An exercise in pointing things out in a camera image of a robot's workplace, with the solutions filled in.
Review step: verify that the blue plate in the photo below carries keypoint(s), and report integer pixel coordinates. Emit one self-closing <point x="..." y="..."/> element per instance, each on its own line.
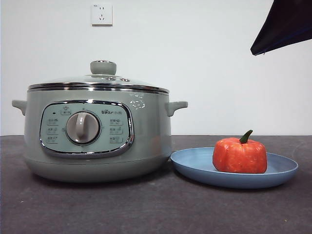
<point x="192" y="163"/>

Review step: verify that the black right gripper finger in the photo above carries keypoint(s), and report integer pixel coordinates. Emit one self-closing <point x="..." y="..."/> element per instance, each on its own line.
<point x="287" y="26"/>

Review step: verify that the orange pumpkin with green stem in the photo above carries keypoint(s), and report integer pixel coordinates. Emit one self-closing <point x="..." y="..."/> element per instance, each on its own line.
<point x="239" y="156"/>

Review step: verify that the glass lid with green knob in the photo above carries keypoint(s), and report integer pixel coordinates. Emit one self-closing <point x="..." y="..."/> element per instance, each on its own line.
<point x="103" y="67"/>

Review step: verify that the white wall socket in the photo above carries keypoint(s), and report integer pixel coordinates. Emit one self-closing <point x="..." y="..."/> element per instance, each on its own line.
<point x="102" y="14"/>

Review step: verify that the pale green electric steamer pot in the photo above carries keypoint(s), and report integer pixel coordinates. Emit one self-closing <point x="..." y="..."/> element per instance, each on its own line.
<point x="146" y="136"/>

